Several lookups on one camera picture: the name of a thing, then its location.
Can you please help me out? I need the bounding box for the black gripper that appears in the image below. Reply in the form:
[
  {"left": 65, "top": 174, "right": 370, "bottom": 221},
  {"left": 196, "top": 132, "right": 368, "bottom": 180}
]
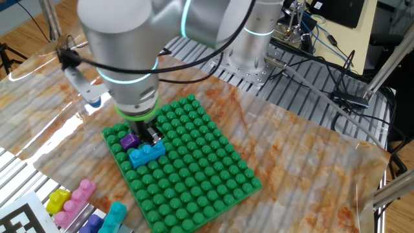
[{"left": 127, "top": 115, "right": 165, "bottom": 146}]

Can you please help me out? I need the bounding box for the purple single-stud block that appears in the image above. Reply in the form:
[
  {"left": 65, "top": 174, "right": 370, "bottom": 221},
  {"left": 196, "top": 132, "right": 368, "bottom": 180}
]
[{"left": 120, "top": 132, "right": 142, "bottom": 152}]

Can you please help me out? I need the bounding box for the light blue long block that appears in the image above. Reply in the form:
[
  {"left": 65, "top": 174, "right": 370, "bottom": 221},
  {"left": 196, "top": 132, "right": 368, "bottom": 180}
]
[{"left": 128, "top": 140, "right": 167, "bottom": 170}]

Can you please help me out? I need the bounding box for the green studded baseplate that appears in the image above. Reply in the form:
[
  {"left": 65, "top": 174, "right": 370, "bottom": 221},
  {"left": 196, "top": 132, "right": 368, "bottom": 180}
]
[{"left": 101, "top": 93, "right": 263, "bottom": 233}]

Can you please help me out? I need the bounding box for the teal long block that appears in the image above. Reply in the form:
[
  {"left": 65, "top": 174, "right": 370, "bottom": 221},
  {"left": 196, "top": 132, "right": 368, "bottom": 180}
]
[{"left": 98, "top": 201, "right": 127, "bottom": 233}]

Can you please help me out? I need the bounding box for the pink long block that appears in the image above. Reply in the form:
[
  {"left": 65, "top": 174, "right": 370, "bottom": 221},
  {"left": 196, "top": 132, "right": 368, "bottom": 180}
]
[{"left": 53, "top": 179, "right": 97, "bottom": 229}]

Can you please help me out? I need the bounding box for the indigo short block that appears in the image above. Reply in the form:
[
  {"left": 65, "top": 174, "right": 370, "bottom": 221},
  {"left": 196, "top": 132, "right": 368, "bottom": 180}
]
[{"left": 78, "top": 214, "right": 105, "bottom": 233}]

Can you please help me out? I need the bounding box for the small yellow block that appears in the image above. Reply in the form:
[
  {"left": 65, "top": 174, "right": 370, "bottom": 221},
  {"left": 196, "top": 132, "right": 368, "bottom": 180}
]
[{"left": 46, "top": 188, "right": 72, "bottom": 215}]

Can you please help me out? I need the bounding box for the silver robot mounting plate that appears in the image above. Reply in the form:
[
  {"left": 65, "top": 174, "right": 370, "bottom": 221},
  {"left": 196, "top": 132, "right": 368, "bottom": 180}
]
[{"left": 212, "top": 40, "right": 283, "bottom": 87}]

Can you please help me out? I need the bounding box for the printed marker tag sheet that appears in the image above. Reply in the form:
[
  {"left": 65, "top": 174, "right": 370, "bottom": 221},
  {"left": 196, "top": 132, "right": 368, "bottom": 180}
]
[{"left": 0, "top": 190, "right": 61, "bottom": 233}]

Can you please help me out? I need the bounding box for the black tripod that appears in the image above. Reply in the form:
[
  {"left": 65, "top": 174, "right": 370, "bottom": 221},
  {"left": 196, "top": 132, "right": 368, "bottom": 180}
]
[{"left": 0, "top": 42, "right": 29, "bottom": 77}]

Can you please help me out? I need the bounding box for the marble pattern table mat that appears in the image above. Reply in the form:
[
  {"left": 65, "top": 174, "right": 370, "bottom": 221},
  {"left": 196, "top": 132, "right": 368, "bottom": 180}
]
[{"left": 0, "top": 8, "right": 392, "bottom": 233}]

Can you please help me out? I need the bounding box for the metal clamp stand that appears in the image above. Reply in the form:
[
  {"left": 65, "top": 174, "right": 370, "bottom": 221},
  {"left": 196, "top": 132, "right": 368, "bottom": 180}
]
[{"left": 280, "top": 0, "right": 313, "bottom": 46}]

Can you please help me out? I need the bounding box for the black adapter box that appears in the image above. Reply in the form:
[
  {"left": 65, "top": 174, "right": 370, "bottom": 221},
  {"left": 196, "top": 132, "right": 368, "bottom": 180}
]
[{"left": 329, "top": 91, "right": 370, "bottom": 109}]

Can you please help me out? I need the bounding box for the black laptop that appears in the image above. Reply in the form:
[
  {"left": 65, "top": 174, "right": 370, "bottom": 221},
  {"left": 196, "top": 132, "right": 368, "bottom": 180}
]
[{"left": 309, "top": 0, "right": 366, "bottom": 29}]

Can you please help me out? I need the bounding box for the beige desk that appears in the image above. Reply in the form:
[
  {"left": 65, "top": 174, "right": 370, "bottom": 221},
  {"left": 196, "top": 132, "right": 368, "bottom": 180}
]
[{"left": 305, "top": 0, "right": 378, "bottom": 76}]

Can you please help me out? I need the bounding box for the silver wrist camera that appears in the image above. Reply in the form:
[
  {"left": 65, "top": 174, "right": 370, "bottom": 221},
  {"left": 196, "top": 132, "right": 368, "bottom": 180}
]
[{"left": 63, "top": 66, "right": 110, "bottom": 108}]

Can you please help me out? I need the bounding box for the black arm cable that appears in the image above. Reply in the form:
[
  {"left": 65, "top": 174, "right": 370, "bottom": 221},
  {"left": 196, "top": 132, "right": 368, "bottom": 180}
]
[{"left": 57, "top": 0, "right": 257, "bottom": 85}]

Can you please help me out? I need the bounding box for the aluminium frame post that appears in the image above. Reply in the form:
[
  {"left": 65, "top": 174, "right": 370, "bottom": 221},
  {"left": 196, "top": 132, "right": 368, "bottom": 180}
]
[
  {"left": 364, "top": 30, "right": 414, "bottom": 101},
  {"left": 371, "top": 168, "right": 414, "bottom": 211},
  {"left": 38, "top": 0, "right": 64, "bottom": 41}
]

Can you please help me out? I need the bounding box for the grey corrugated hose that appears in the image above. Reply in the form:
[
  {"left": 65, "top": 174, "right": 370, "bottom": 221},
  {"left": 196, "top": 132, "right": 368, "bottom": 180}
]
[{"left": 264, "top": 54, "right": 386, "bottom": 150}]

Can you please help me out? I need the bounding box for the blue cable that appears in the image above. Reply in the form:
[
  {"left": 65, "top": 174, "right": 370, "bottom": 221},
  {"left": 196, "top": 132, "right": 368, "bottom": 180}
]
[{"left": 300, "top": 12, "right": 355, "bottom": 69}]

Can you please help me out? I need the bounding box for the black cable bundle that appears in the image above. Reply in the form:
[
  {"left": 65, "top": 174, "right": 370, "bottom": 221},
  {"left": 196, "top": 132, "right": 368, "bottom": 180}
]
[{"left": 329, "top": 48, "right": 408, "bottom": 175}]

